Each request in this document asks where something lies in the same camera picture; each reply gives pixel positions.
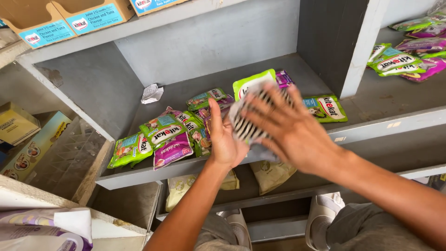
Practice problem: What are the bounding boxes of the black white striped cloth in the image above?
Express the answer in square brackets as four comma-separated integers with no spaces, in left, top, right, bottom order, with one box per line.
[228,84,294,163]

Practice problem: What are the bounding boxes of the green pouch with red label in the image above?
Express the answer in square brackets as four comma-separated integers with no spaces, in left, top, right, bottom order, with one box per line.
[302,94,348,123]

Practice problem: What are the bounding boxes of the person's white right sandal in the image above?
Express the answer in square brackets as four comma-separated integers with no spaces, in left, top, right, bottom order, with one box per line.
[305,191,346,251]

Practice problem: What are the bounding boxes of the cardboard box with blue label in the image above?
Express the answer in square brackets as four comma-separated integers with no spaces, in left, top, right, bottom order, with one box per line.
[129,0,189,17]
[52,0,136,36]
[0,0,78,50]

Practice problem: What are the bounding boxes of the person's grey shorts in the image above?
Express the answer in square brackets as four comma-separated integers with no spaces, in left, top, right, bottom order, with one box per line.
[193,202,438,251]

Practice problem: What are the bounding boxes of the pile of cat food pouches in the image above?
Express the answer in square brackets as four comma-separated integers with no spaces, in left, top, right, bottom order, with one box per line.
[366,10,446,83]
[107,87,237,172]

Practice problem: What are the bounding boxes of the small purple cat food pouch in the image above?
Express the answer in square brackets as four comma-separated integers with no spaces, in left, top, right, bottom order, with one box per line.
[275,70,295,90]

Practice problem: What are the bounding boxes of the yellow carton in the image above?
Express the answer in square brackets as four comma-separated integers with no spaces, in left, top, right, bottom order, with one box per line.
[0,101,42,146]

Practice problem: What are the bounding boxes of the white and purple sack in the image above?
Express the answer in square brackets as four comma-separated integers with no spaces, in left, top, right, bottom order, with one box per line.
[0,208,93,251]

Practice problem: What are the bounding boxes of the person's left hand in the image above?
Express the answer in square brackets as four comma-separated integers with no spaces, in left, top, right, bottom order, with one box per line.
[207,98,250,169]

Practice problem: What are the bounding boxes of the clear plastic crate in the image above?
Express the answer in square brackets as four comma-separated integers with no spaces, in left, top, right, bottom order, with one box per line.
[26,116,107,200]

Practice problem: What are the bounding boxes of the crumpled white paper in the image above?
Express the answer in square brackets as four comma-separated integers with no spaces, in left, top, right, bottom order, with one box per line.
[141,83,164,105]

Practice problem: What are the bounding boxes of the large green cat food pouch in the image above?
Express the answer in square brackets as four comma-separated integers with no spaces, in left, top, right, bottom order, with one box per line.
[232,69,278,102]

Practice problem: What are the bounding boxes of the grey wooden shelf unit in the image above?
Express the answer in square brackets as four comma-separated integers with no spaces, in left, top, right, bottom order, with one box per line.
[16,0,446,243]

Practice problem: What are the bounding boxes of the person's white sandal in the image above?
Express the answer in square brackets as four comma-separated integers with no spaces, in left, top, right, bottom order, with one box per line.
[305,191,346,251]
[216,209,253,251]

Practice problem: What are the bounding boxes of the person's white left sandal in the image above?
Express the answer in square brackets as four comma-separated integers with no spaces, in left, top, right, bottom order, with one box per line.
[216,209,253,251]

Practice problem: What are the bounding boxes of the colourful printed carton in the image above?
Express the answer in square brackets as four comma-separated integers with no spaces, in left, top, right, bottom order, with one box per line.
[0,111,72,182]

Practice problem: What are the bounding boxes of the beige pet food bag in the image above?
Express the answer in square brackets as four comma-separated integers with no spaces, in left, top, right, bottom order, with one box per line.
[249,160,298,196]
[165,169,240,213]

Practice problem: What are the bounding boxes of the person's right hand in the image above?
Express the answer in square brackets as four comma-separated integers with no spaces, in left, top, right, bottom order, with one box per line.
[240,84,344,175]

